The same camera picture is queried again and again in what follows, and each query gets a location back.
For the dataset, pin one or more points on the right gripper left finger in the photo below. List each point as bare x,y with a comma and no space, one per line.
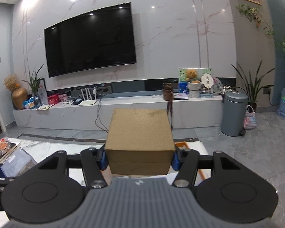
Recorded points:
54,170

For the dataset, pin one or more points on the orange storage box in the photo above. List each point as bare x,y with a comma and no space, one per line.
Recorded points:
181,145

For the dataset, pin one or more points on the snack package on books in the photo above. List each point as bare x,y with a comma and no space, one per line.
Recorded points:
0,147

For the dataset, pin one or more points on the gold vase with dried flowers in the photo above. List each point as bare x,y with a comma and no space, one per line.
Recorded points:
18,93

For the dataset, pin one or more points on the white round fan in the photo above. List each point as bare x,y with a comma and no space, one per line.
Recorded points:
207,81

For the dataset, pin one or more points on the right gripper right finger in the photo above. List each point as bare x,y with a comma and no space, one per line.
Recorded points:
187,162

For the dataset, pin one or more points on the brown cardboard box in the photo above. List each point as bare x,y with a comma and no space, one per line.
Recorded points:
139,142

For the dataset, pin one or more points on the grey trash can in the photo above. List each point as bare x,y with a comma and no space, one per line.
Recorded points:
234,107

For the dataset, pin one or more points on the brown leather camera bag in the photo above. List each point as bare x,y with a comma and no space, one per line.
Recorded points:
169,97

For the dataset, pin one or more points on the potted green plant left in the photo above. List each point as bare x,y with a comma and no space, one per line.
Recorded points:
34,82

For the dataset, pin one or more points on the hanging vine plant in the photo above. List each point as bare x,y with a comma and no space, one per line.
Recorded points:
253,15

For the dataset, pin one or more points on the potted green plant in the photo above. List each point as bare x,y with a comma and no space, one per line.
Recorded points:
34,82
252,86

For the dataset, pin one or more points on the potted green plant right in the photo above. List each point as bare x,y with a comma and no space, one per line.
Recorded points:
252,86

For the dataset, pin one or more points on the marble TV console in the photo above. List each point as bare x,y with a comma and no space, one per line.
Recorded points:
191,113

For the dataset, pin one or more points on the blue snack bag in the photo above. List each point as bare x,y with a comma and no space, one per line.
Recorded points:
32,103

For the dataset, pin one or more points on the black television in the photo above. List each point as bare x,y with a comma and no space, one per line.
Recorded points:
95,39

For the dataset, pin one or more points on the pastel woven bag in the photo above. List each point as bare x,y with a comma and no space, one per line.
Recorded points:
250,118

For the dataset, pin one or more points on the red gift box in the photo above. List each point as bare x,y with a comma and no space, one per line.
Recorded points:
53,99

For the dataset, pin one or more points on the green picture board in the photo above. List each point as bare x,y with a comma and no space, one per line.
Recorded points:
184,86

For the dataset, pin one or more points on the clear plastic box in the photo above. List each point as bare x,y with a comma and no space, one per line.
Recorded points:
17,163

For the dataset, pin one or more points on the teddy bear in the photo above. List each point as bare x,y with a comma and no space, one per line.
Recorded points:
191,76

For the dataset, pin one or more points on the white wifi router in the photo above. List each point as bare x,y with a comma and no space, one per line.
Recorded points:
89,97

